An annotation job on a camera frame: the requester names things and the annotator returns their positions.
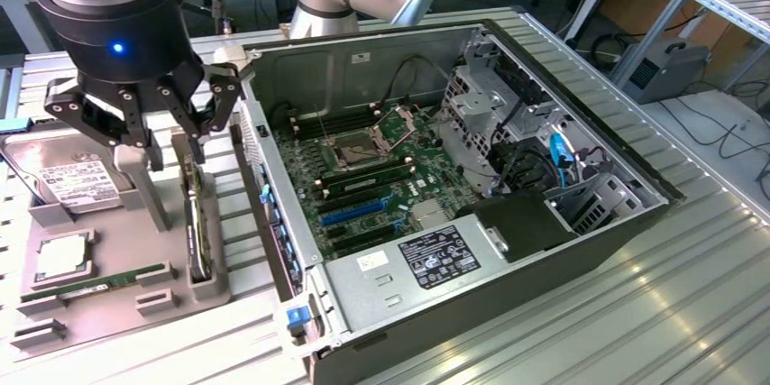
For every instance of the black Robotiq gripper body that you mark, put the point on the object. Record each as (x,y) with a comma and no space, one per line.
(121,33)

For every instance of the black low-profile graphics card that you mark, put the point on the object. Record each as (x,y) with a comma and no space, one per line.
(200,231)

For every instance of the beige case corner clamp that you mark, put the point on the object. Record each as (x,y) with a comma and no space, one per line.
(232,53)
(296,344)

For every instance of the blue disk caddy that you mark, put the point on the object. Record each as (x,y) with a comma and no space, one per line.
(15,125)

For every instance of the silver hard disk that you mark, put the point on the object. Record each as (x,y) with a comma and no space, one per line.
(66,177)

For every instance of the thin locking lever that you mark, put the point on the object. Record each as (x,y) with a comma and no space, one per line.
(324,128)

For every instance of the CPU socket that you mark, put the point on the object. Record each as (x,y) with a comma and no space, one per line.
(356,150)

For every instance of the grey parts rack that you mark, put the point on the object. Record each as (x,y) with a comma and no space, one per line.
(121,241)

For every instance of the metal socket cover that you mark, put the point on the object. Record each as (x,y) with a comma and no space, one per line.
(397,121)

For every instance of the green RAM stick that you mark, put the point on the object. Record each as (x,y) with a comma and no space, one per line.
(361,185)
(90,288)

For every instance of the silver CPU chip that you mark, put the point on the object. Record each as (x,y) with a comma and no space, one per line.
(61,254)

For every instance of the black expansion slot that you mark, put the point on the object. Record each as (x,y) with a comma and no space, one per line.
(349,203)
(361,231)
(368,243)

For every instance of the green motherboard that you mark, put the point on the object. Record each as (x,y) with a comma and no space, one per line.
(421,177)

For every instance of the silver disk bay cage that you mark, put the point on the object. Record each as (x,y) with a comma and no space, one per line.
(476,101)

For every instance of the silver chipset heat sink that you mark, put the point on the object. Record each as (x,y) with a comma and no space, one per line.
(429,214)

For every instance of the silver power supply unit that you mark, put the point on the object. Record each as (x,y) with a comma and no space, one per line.
(392,286)

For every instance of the blue clamp block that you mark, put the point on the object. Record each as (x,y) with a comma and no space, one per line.
(297,317)

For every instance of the black plastic fan shroud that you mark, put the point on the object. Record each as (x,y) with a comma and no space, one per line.
(524,222)

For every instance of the open black PC case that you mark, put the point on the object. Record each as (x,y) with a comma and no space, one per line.
(603,141)

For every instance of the perforated metal case grille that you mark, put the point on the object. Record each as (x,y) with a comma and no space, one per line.
(603,209)

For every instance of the grey computer tower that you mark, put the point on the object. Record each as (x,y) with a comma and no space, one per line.
(668,74)

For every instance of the aluminium profile frame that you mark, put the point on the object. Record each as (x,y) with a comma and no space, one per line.
(723,2)

